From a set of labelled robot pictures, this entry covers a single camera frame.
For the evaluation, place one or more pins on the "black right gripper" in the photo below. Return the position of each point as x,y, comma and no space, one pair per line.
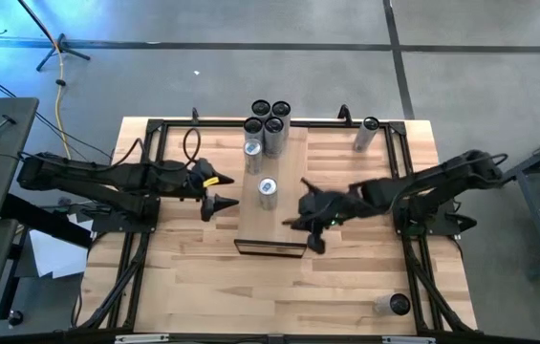
327,208

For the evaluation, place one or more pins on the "white beverage can black lid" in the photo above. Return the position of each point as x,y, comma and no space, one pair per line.
365,138
274,126
281,109
253,126
396,304
261,107

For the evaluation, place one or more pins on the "black table clamp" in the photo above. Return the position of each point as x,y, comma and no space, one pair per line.
344,114
195,113

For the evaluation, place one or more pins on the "silver bracket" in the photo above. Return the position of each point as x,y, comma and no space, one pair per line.
140,338
408,340

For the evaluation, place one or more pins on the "wooden shelf black metal frame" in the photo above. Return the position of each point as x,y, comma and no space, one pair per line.
288,224

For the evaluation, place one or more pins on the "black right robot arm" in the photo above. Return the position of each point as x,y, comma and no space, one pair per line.
441,177

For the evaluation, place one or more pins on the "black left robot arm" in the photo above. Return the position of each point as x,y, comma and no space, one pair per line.
107,179

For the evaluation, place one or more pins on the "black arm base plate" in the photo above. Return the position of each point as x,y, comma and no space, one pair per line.
107,224
403,224

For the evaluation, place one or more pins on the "black caster wheel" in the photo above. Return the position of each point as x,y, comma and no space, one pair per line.
15,318

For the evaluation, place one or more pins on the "black tripod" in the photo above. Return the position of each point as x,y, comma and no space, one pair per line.
61,44

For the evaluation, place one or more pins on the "black diagonal beam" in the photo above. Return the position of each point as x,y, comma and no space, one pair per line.
49,224

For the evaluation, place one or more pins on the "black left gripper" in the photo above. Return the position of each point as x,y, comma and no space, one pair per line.
198,188

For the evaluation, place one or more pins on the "dark metal table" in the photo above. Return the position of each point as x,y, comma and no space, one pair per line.
537,215

